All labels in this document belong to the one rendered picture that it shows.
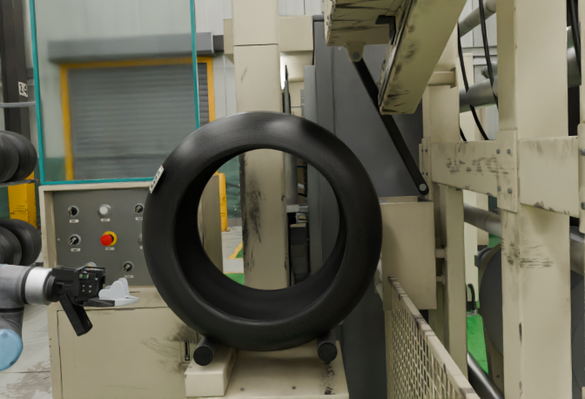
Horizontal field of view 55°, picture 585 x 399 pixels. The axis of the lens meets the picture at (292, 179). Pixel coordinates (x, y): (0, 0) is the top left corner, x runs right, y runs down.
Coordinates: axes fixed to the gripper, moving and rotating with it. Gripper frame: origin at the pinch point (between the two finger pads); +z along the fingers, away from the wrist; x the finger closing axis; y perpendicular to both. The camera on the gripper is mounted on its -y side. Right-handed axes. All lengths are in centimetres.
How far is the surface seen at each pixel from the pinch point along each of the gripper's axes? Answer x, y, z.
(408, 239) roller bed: 19, 18, 69
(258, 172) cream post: 26.0, 33.1, 26.1
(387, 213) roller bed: 19, 25, 63
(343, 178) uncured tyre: -12, 35, 47
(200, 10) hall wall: 898, 276, -170
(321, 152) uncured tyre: -11, 40, 42
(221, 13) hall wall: 898, 273, -131
